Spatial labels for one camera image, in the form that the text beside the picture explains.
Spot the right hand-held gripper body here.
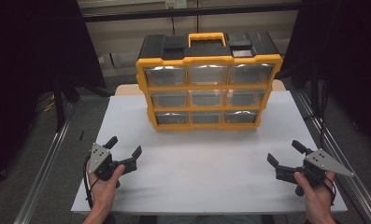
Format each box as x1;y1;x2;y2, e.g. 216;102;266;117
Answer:
274;147;355;197

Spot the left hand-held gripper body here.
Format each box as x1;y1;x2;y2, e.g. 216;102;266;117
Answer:
88;142;138;189

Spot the person's left hand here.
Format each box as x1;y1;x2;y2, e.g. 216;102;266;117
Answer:
85;160;126;217

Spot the person's right hand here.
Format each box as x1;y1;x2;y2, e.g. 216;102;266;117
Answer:
293;170;337;219

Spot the black metal stand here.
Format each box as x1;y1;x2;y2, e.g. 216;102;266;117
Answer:
52;81;81;133

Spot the person's grey clothing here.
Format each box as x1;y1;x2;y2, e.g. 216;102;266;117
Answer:
156;214;264;224

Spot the black curtain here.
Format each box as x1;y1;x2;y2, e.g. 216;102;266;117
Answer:
0;0;107;191
276;0;371;154

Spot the set of clear plastic drawers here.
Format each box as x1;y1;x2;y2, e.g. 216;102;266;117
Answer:
143;63;275;125

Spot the yellow and black drawer cabinet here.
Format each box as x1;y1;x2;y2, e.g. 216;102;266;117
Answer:
135;32;284;132

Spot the black horizontal bar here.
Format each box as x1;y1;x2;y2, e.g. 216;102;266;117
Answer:
79;3;303;23

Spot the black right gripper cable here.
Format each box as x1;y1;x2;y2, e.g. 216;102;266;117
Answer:
321;176;337;206

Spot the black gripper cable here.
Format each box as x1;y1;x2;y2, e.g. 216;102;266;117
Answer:
321;176;337;206
82;153;97;210

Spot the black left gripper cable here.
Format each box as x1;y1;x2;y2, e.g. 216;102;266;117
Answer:
82;153;97;210

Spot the aluminium floor rail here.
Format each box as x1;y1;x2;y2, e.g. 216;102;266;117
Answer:
293;89;371;224
13;102;77;224

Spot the yellow floor cable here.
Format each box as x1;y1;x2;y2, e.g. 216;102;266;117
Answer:
42;92;57;114

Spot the white wall outlet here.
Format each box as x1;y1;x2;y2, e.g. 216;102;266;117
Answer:
164;0;188;9

